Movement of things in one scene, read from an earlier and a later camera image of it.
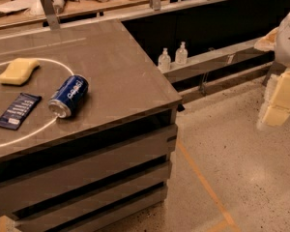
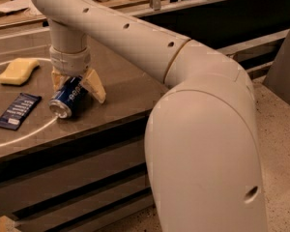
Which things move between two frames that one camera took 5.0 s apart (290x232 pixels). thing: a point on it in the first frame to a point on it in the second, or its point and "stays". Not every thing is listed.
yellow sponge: (18, 72) stays
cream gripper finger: (276, 116) to (68, 64)
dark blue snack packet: (19, 111) stays
